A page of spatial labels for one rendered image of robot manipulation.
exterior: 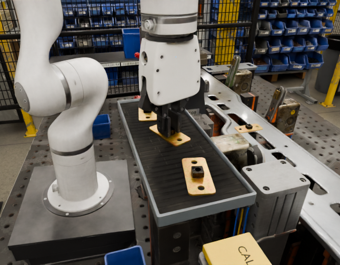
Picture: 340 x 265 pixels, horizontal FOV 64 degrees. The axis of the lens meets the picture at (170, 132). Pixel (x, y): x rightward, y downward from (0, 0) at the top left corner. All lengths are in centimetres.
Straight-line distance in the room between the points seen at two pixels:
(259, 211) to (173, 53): 30
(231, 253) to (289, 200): 23
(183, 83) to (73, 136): 40
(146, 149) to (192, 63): 16
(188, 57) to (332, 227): 42
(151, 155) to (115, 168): 57
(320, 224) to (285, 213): 10
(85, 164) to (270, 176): 52
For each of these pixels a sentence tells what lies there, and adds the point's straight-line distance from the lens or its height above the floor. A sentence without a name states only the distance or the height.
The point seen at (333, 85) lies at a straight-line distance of 385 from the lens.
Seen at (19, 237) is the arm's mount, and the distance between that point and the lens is 87.
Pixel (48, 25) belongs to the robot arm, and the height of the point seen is 132.
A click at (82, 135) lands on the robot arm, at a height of 104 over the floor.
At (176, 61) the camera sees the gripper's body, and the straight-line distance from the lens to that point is 42.
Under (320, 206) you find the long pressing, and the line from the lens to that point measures 67.
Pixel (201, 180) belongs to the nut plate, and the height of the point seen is 116.
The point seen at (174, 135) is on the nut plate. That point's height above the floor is 116.
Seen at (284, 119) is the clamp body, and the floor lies 99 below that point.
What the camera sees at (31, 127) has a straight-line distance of 308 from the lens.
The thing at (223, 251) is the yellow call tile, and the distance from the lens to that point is 32.
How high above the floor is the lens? 142
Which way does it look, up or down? 30 degrees down
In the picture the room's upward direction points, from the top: straight up
